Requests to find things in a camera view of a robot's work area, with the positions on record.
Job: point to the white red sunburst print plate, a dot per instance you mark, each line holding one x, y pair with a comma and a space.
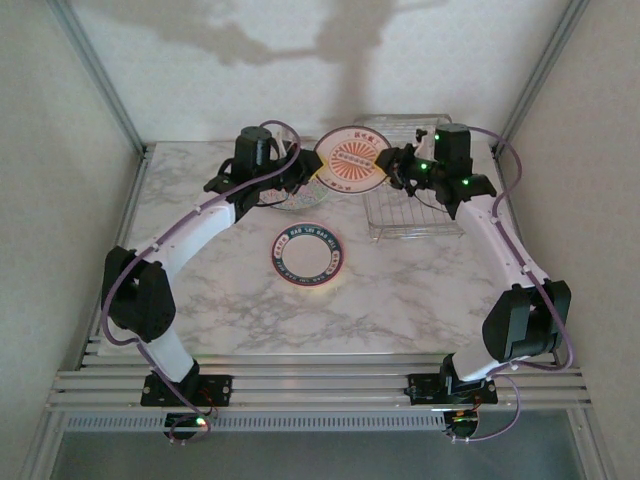
352, 160

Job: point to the colourful sprinkle print plate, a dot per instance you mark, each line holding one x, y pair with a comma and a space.
310, 197

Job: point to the black arm base mounting plate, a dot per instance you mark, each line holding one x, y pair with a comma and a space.
425, 390
220, 390

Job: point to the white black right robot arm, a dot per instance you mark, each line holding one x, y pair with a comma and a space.
500, 245

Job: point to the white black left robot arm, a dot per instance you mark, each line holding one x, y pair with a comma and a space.
150, 300

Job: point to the controller board with green light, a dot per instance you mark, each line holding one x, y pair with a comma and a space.
192, 424
462, 420

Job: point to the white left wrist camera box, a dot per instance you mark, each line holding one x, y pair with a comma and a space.
281, 144

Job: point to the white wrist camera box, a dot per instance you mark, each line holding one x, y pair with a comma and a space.
425, 142
281, 144

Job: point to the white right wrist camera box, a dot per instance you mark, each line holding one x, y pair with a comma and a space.
425, 142

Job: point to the aluminium frame post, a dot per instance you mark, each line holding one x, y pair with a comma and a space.
100, 80
545, 65

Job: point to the aluminium frame side rail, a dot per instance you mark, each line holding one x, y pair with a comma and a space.
132, 215

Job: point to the aluminium base rail beam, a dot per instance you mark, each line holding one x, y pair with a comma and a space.
320, 380

